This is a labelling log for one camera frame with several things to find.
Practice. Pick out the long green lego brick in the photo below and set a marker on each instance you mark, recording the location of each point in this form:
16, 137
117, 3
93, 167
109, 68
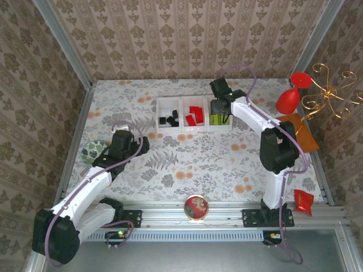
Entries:
220, 120
213, 120

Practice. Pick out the red lego brick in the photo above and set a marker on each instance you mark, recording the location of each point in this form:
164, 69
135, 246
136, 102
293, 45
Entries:
194, 108
200, 117
190, 120

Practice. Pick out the white three-compartment container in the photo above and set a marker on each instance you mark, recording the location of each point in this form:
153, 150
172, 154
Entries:
198, 129

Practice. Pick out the small black lego brick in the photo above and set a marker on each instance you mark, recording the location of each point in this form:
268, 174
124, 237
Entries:
175, 122
170, 120
175, 112
162, 120

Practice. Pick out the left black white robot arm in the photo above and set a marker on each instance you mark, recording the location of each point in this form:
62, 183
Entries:
82, 190

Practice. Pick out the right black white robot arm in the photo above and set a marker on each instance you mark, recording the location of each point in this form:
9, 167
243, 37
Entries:
273, 192

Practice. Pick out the green leaf patterned bowl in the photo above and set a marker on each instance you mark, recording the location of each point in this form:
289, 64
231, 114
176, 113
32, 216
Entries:
89, 152

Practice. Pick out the red plastic goblet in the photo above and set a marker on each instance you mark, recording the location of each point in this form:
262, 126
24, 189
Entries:
289, 99

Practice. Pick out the floral tablecloth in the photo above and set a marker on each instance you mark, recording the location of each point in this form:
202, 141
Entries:
198, 187

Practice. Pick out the round red floral tin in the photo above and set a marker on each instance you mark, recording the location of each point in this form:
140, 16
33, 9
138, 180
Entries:
195, 207

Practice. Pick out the small black controller board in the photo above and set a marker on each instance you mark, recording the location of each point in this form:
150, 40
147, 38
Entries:
272, 235
113, 235

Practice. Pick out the grey metal base panel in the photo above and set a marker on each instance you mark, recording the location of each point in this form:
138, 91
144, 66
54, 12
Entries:
184, 258

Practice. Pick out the red foil packet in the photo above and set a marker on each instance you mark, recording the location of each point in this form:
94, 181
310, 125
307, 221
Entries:
303, 199

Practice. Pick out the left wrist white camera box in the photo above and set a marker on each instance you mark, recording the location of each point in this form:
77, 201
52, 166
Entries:
120, 131

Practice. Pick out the aluminium side rail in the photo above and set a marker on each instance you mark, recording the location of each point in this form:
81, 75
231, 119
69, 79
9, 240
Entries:
320, 170
78, 127

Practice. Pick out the aluminium front rail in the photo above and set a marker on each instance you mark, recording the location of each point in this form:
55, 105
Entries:
164, 216

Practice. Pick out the aluminium frame post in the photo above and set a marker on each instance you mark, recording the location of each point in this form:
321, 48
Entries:
67, 48
317, 39

